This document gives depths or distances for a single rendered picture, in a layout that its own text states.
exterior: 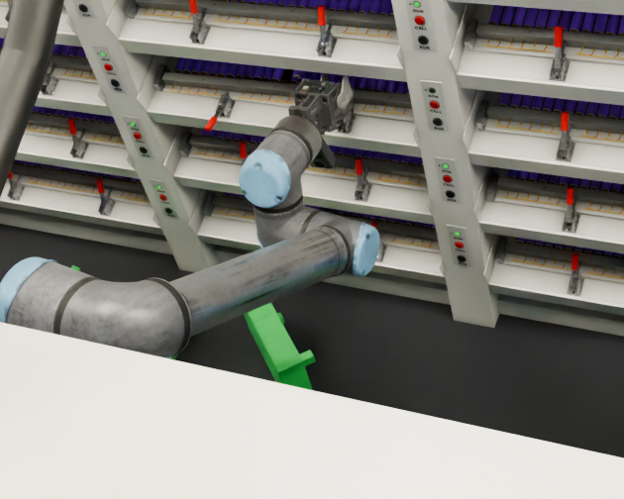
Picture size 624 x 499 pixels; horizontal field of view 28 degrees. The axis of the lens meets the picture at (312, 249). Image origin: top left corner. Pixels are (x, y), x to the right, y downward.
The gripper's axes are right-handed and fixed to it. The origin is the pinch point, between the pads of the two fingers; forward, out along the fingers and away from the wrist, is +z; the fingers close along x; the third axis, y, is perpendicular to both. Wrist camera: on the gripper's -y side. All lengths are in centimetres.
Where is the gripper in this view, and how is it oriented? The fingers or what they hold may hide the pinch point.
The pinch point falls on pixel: (344, 91)
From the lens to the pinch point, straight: 241.0
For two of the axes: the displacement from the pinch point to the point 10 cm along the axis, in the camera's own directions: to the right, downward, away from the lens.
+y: -1.2, -8.0, -5.9
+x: -9.1, -1.5, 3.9
